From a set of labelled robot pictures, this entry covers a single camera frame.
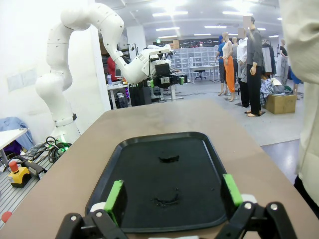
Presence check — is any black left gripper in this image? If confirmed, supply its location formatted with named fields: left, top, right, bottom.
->
left=143, top=74, right=188, bottom=90

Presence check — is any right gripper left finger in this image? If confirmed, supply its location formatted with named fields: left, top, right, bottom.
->
left=54, top=179, right=129, bottom=239

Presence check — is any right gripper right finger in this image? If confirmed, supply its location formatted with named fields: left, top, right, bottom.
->
left=216, top=173, right=299, bottom=239

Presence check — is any black computer tower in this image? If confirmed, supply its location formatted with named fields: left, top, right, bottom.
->
left=129, top=86, right=153, bottom=107

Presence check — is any black office stool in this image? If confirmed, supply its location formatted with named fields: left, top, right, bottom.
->
left=193, top=69, right=207, bottom=81

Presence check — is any long white desk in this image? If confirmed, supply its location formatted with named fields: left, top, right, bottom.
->
left=189, top=63, right=220, bottom=83

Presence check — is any white workbench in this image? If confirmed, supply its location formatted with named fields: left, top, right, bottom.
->
left=107, top=82, right=130, bottom=110

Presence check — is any black plastic serving tray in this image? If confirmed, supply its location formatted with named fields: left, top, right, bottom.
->
left=84, top=131, right=229, bottom=234

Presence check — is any person in red shirt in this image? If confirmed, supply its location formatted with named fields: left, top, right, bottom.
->
left=106, top=55, right=117, bottom=82

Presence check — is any mannequin in blue shirt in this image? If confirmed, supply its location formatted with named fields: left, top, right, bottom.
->
left=215, top=35, right=226, bottom=97

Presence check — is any mannequin in orange trousers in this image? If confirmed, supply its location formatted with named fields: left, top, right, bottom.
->
left=217, top=31, right=237, bottom=102

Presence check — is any mannequin in white shirt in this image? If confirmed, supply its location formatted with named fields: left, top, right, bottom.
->
left=233, top=27, right=251, bottom=108

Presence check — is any grey power brick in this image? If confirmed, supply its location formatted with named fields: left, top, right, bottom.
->
left=18, top=154, right=48, bottom=179

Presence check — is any mannequin in grey shirt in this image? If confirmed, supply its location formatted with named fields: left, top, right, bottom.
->
left=245, top=16, right=266, bottom=117

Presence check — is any yellow emergency stop box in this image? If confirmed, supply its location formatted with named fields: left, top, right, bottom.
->
left=7, top=161, right=32, bottom=189

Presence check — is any large brown cardboard box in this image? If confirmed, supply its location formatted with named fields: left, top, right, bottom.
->
left=264, top=93, right=298, bottom=115

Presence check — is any clothes rack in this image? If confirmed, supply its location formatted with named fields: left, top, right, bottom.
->
left=261, top=39, right=278, bottom=75

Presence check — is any red round button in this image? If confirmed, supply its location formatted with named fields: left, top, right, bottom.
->
left=1, top=211, right=13, bottom=224

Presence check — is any pile of clothes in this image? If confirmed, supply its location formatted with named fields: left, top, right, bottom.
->
left=260, top=77, right=294, bottom=105

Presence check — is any purple cloth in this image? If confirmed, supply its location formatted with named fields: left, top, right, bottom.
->
left=2, top=141, right=23, bottom=156

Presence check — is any person in cream shirt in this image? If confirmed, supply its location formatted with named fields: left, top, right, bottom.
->
left=281, top=0, right=319, bottom=207

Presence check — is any mannequin in black top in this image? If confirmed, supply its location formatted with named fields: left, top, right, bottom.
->
left=278, top=39, right=289, bottom=85

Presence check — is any blue cloth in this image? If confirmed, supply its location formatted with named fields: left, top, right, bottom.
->
left=0, top=117, right=34, bottom=153

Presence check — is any white paper sheet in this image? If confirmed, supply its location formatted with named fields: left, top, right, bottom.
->
left=6, top=67, right=38, bottom=92

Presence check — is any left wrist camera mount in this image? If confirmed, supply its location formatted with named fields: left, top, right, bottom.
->
left=155, top=63, right=171, bottom=75

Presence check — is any grey storage drawer wall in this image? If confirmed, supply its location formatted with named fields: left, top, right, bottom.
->
left=171, top=46, right=220, bottom=72

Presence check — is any black cable bundle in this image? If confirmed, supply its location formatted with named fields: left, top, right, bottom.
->
left=31, top=135, right=66, bottom=164

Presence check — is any grey slotted base plate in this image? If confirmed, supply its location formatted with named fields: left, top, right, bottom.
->
left=0, top=141, right=73, bottom=225

